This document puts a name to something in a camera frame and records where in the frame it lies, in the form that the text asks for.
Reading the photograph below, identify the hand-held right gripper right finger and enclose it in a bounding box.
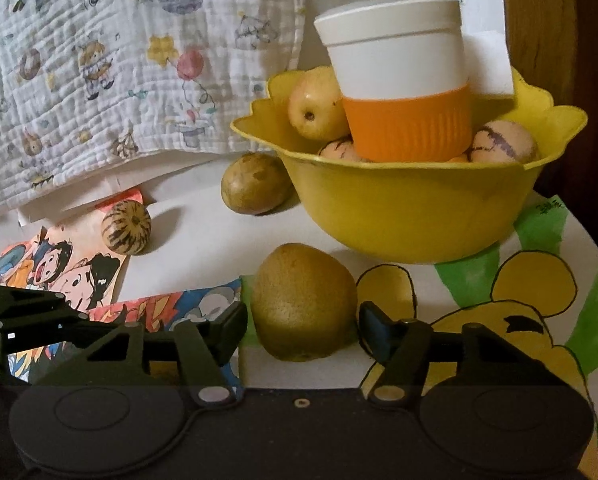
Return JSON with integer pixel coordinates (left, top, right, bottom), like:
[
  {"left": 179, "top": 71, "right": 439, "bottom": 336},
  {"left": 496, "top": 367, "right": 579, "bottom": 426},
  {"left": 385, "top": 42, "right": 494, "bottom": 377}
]
[{"left": 357, "top": 301, "right": 587, "bottom": 408}]

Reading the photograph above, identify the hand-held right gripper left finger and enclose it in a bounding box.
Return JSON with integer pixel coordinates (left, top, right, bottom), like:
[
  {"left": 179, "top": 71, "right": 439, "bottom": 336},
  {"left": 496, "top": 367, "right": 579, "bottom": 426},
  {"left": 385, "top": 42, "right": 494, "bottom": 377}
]
[{"left": 29, "top": 302, "right": 250, "bottom": 408}]

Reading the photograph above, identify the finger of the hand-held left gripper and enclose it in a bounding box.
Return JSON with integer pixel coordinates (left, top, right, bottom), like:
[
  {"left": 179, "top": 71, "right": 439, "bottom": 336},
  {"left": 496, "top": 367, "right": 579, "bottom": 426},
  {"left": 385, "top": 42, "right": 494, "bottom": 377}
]
[{"left": 59, "top": 310, "right": 130, "bottom": 337}]

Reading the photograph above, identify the yellow-green round fruit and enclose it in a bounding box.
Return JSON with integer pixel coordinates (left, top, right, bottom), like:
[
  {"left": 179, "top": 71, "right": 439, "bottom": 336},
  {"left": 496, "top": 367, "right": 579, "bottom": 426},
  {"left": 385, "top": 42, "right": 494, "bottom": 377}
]
[{"left": 250, "top": 243, "right": 358, "bottom": 363}]

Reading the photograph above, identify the colourful anime drawing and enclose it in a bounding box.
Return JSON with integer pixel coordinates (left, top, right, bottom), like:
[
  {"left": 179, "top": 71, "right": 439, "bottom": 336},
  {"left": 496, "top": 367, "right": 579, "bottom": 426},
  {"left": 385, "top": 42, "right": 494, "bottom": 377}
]
[{"left": 6, "top": 276, "right": 246, "bottom": 391}]

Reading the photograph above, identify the striped pepino melon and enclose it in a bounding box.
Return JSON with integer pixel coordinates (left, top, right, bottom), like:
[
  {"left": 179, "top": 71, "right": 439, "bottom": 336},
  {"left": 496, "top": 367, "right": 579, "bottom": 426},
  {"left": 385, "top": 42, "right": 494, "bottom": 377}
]
[
  {"left": 101, "top": 200, "right": 153, "bottom": 256},
  {"left": 468, "top": 119, "right": 539, "bottom": 165},
  {"left": 318, "top": 138, "right": 373, "bottom": 164}
]

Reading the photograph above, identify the yellow scalloped plastic bowl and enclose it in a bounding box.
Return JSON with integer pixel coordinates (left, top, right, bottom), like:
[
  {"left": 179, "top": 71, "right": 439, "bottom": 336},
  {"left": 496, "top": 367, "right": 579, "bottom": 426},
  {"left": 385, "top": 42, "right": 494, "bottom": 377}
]
[{"left": 230, "top": 66, "right": 589, "bottom": 265}]

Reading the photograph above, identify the red paper sheet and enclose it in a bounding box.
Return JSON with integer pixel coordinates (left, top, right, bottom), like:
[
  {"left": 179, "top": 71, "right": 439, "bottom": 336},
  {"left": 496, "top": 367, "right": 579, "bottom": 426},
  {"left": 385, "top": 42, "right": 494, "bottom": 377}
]
[{"left": 95, "top": 187, "right": 146, "bottom": 212}]

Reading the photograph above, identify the white paper sheet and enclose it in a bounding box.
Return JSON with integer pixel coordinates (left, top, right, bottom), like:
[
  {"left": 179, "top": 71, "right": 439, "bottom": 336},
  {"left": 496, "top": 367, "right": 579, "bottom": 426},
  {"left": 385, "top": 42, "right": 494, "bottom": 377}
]
[{"left": 16, "top": 152, "right": 222, "bottom": 227}]

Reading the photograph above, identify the yellow bear drawing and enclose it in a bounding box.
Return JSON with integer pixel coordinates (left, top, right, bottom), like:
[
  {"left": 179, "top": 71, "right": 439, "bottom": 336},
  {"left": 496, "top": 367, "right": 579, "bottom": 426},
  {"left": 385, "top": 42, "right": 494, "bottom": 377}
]
[{"left": 354, "top": 194, "right": 598, "bottom": 480}]

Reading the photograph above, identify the yellow pear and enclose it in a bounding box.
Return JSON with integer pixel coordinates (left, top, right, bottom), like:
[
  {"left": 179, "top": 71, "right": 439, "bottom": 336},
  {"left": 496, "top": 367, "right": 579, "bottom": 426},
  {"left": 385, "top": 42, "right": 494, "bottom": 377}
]
[{"left": 287, "top": 66, "right": 353, "bottom": 142}]

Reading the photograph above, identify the printed muslin blanket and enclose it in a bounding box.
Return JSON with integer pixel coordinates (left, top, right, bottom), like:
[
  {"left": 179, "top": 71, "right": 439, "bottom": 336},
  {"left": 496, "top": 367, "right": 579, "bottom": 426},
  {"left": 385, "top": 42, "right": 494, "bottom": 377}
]
[{"left": 0, "top": 0, "right": 307, "bottom": 224}]

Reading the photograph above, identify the white and orange cup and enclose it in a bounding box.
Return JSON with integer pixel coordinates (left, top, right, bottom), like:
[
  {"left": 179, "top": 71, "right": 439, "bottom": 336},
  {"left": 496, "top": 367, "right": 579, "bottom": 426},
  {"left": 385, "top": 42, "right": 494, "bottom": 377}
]
[{"left": 313, "top": 0, "right": 475, "bottom": 163}]

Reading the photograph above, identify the white box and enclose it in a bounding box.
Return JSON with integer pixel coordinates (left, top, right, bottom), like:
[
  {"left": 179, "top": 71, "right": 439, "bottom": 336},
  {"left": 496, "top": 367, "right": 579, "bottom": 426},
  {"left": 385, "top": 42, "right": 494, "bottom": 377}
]
[{"left": 462, "top": 30, "right": 518, "bottom": 102}]

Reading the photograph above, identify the wooden door frame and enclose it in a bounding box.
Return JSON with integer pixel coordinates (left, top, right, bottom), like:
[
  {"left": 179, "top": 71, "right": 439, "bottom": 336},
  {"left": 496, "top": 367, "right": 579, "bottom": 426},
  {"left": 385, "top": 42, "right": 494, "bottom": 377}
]
[{"left": 498, "top": 0, "right": 598, "bottom": 111}]

